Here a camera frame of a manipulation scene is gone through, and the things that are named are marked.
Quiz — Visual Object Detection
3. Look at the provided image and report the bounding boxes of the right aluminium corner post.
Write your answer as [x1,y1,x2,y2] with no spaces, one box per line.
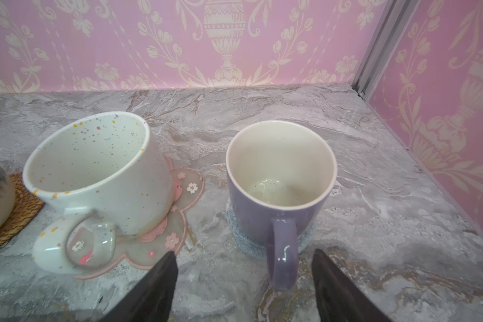
[352,0,419,102]

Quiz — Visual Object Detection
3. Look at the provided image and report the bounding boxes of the pink flower coaster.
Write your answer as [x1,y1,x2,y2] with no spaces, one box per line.
[77,157,205,280]

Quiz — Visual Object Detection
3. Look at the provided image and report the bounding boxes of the lavender mug white inside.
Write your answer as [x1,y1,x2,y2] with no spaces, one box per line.
[225,120,338,291]

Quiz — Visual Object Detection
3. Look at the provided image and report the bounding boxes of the woven rattan round coaster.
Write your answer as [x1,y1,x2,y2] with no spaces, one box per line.
[0,173,44,247]

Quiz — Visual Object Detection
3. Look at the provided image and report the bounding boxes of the white speckled mug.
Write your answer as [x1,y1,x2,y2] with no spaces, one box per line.
[23,111,174,275]

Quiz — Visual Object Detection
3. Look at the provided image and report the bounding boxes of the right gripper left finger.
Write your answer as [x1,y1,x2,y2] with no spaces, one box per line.
[101,251,178,322]

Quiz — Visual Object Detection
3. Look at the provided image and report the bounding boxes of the light blue knitted coaster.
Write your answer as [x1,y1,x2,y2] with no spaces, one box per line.
[225,199,315,260]

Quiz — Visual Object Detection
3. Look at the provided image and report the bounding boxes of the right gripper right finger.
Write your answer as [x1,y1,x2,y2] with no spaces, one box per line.
[311,249,391,322]

